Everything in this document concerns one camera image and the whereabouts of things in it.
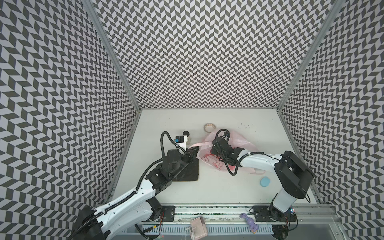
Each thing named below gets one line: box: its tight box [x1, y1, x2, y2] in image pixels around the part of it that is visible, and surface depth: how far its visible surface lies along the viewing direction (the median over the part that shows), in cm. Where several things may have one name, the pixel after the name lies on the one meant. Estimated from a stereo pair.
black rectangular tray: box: [172, 158, 199, 182], surface depth 66 cm
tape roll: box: [203, 123, 216, 133], surface depth 110 cm
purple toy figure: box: [239, 213, 259, 234], surface depth 70 cm
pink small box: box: [189, 217, 208, 240], surface depth 66 cm
